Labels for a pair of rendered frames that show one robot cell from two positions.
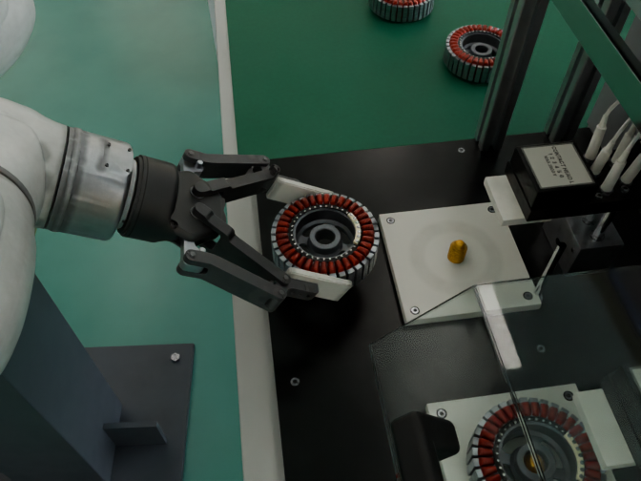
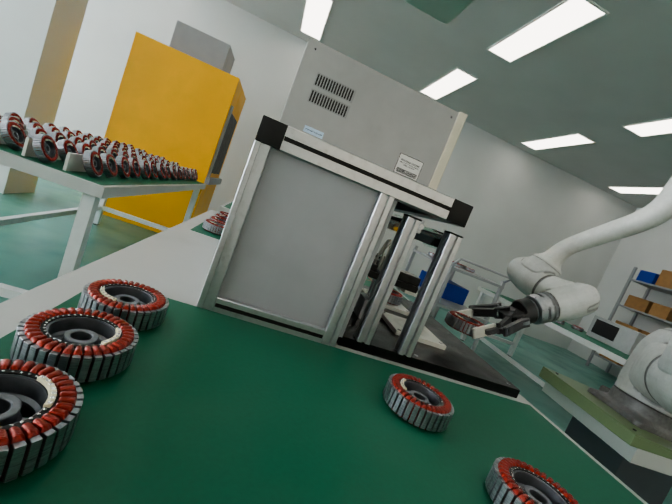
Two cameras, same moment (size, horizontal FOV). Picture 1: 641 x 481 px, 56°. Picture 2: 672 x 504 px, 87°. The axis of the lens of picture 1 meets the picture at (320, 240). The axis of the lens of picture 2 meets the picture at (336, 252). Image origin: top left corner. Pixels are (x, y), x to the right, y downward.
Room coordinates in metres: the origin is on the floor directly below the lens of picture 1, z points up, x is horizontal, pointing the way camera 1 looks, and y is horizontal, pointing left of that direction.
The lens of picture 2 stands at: (1.35, -0.52, 1.01)
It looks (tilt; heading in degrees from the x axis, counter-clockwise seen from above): 7 degrees down; 175
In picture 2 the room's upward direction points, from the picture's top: 22 degrees clockwise
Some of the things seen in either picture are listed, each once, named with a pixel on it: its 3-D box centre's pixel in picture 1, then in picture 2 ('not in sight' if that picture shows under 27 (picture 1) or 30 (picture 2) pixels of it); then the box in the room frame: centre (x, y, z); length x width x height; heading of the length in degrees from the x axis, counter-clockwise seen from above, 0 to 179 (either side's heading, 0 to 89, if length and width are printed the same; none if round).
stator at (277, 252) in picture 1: (324, 240); (465, 323); (0.39, 0.00, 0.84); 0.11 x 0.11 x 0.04
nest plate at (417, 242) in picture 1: (454, 260); (410, 328); (0.41, -0.16, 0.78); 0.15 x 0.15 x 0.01; 8
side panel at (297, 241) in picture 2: not in sight; (296, 250); (0.67, -0.52, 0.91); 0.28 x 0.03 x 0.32; 98
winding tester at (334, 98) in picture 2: not in sight; (353, 135); (0.32, -0.49, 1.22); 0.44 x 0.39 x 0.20; 8
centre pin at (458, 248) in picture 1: (458, 249); not in sight; (0.41, -0.16, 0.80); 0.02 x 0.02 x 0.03
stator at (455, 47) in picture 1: (480, 52); (417, 400); (0.81, -0.25, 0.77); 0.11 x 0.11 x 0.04
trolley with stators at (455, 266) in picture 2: not in sight; (440, 301); (-2.23, 1.04, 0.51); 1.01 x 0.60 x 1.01; 8
